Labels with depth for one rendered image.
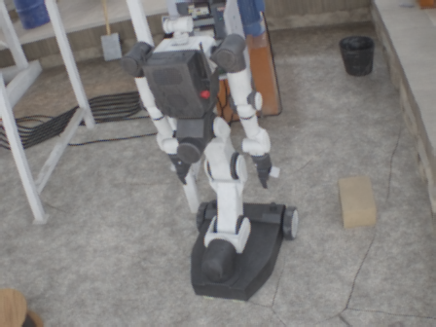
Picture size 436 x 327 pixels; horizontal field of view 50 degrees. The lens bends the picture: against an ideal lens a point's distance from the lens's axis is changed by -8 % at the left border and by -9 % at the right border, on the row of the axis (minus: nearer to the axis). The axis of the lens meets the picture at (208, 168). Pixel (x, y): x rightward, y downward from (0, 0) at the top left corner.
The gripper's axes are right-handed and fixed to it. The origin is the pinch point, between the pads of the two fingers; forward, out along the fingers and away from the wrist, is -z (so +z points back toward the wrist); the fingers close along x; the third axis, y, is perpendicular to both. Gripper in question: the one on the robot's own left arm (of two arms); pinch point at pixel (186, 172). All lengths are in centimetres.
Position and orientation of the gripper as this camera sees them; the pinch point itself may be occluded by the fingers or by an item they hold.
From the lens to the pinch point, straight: 273.2
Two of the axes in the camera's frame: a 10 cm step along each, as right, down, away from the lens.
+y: -9.2, -0.3, 3.8
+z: -2.8, -6.3, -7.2
